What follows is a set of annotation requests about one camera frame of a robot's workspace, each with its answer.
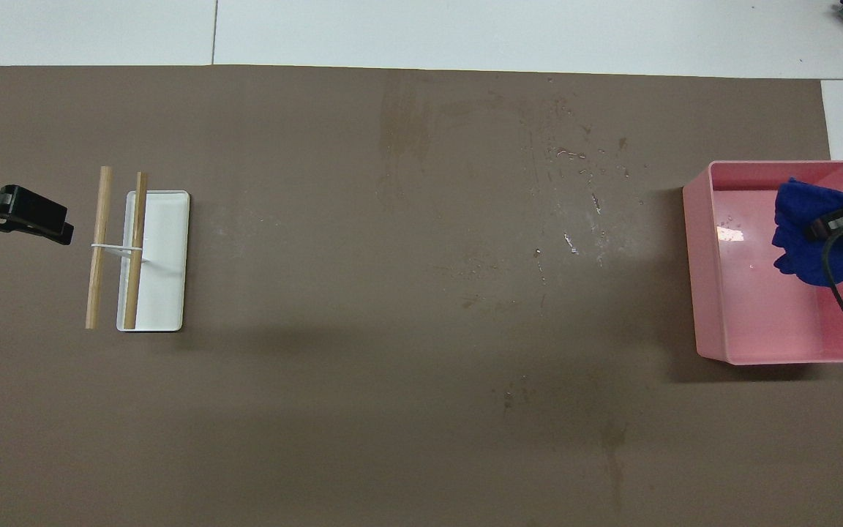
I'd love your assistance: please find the pink plastic bin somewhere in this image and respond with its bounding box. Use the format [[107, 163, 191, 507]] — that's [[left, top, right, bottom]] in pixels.
[[682, 160, 843, 366]]

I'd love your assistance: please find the wooden rack rod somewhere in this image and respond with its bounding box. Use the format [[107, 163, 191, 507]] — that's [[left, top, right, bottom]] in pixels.
[[123, 172, 149, 330], [85, 166, 113, 329]]

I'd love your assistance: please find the white rack base tray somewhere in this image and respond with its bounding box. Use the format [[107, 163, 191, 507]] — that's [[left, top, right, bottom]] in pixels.
[[116, 190, 191, 333]]

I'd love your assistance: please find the blue towel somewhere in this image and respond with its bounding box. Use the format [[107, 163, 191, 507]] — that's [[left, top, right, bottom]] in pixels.
[[771, 177, 843, 287]]

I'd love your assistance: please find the brown table mat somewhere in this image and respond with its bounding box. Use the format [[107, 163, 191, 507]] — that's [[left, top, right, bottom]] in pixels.
[[0, 64, 843, 527]]

